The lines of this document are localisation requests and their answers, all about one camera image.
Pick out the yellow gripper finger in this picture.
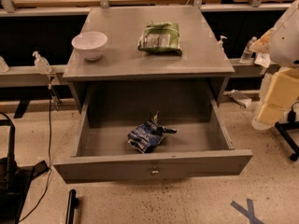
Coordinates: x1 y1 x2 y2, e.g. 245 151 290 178
251 68 299 131

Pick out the blue chip bag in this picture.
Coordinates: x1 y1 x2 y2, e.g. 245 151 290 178
127 112 177 153

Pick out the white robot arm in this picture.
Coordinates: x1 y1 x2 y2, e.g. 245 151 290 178
251 0 299 131

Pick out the grey cabinet counter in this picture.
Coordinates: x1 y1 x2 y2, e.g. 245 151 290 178
64 6 234 108

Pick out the grey open drawer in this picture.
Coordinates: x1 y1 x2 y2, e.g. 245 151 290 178
54 80 252 183

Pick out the green chip bag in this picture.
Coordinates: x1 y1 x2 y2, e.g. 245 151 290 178
137 22 182 56

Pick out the metal drawer knob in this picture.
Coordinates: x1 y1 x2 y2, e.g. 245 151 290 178
151 166 160 175

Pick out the black chair base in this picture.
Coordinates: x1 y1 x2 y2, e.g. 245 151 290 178
275 102 299 161

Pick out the white plastic packet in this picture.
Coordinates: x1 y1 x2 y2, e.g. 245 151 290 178
254 52 271 68

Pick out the clear water bottle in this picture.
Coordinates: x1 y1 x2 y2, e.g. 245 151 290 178
239 36 257 63

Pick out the small pump bottle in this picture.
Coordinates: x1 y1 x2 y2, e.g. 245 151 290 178
218 35 227 51

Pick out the white ceramic bowl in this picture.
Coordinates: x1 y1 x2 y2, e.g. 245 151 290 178
71 32 107 61

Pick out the black bar on floor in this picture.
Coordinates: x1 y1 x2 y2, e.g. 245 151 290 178
65 189 79 224

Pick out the clear pump sanitizer bottle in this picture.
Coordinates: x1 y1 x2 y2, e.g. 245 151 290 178
33 51 52 75

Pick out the black stand base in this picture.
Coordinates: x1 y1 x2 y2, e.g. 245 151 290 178
0 113 50 224

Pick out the black cable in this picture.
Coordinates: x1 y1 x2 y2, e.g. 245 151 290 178
18 75 62 223

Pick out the grey shelf rail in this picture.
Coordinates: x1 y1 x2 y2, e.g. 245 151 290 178
0 64 67 88

